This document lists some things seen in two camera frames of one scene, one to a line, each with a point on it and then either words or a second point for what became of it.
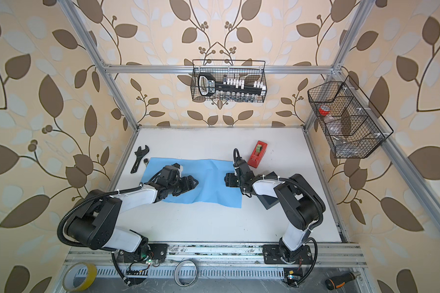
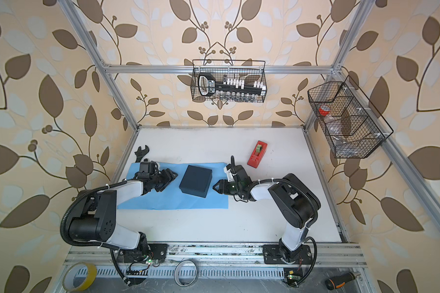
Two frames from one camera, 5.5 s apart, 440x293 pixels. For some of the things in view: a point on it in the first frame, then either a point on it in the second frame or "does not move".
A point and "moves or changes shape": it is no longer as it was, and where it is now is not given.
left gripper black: (187, 187) -> (169, 177)
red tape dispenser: (257, 154) does not move
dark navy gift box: (267, 201) moves or changes shape
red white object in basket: (324, 110) does not move
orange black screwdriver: (336, 282) does not move
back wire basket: (228, 80) does not move
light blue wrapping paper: (209, 174) moves or changes shape
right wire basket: (354, 127) does not move
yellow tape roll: (78, 276) does not move
